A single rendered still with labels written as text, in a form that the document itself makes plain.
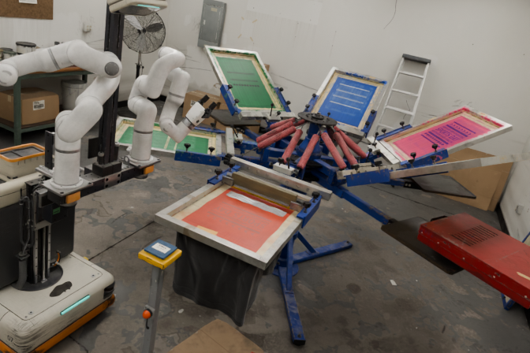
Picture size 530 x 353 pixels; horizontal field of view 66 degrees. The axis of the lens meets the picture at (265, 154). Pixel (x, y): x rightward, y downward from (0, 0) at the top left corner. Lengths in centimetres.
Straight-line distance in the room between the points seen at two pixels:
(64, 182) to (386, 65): 506
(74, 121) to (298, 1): 520
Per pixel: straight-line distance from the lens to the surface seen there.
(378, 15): 623
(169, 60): 204
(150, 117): 207
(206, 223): 204
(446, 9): 616
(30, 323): 253
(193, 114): 218
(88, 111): 168
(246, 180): 235
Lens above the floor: 199
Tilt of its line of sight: 20 degrees down
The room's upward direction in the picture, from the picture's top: 12 degrees clockwise
